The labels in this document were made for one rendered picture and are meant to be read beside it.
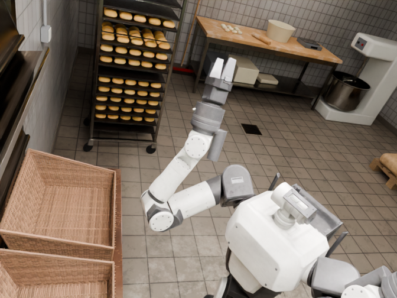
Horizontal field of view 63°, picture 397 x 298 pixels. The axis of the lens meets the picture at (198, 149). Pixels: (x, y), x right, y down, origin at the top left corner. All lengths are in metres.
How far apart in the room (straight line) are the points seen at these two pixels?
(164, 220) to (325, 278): 0.48
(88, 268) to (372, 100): 5.14
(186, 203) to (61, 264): 0.72
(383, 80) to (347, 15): 1.29
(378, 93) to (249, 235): 5.09
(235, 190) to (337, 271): 0.36
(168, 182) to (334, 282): 0.52
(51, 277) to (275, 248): 1.05
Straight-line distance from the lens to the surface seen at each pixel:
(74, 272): 1.62
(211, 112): 0.91
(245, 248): 1.02
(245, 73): 5.05
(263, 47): 4.81
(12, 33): 1.56
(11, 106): 1.22
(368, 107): 5.98
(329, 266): 0.98
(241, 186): 1.06
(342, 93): 5.53
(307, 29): 6.03
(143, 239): 2.60
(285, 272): 0.97
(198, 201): 1.05
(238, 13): 5.45
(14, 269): 1.61
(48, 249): 1.64
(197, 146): 0.90
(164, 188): 0.98
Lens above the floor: 2.04
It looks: 34 degrees down
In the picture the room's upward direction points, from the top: 18 degrees clockwise
